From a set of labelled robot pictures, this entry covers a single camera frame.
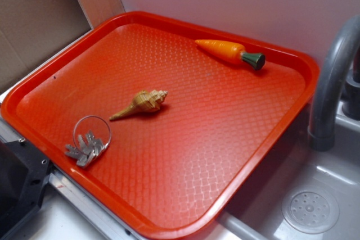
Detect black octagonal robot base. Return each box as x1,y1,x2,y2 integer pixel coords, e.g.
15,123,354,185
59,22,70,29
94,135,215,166
1,138,52,239

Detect brown cardboard panel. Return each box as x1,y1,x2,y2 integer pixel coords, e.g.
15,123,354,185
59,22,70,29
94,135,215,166
1,0,124,92

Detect tan spiral seashell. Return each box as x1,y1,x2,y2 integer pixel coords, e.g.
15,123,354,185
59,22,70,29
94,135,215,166
109,90,168,121

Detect red plastic tray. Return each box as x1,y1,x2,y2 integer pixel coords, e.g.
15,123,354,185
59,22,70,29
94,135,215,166
1,12,319,239

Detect orange toy carrot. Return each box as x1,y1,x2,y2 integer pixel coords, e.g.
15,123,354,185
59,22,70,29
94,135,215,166
195,39,266,71

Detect grey toy faucet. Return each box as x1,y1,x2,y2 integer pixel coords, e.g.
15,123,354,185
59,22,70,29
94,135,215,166
308,15,359,151

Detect grey toy sink basin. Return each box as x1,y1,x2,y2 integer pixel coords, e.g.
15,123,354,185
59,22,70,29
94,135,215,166
218,110,359,239

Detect silver keys on ring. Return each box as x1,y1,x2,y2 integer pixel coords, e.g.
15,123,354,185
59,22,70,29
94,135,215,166
65,115,112,169

